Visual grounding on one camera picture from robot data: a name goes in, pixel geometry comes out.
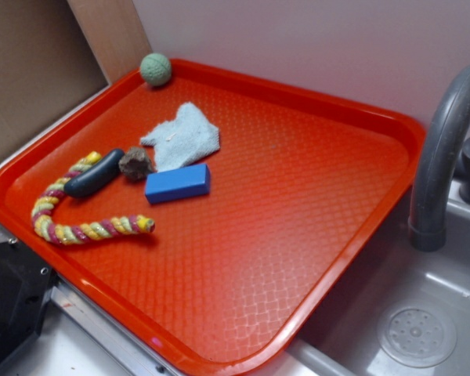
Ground grey curved faucet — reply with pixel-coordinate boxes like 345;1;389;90
408;65;470;252

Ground multicolour twisted rope toy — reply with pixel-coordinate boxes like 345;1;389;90
31;151;155;246

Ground blue rectangular block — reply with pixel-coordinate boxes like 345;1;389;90
144;164;211;204

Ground dark grey sausage toy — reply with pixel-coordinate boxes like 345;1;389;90
63;148;125;198

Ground grey plastic sink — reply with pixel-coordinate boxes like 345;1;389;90
287;178;470;376

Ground green textured ball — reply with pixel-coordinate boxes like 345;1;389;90
139;52;172;87

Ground brown rock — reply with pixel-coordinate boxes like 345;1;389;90
118;146;155;182

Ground brown cardboard panel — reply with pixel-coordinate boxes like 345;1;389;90
0;1;151;164

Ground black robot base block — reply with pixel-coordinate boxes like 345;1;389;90
0;238;56;370

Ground round sink drain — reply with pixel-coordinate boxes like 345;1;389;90
377;302;457;368

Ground red plastic tray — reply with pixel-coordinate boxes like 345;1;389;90
0;60;425;375

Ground light blue cloth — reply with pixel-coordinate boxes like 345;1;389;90
140;102;221;172

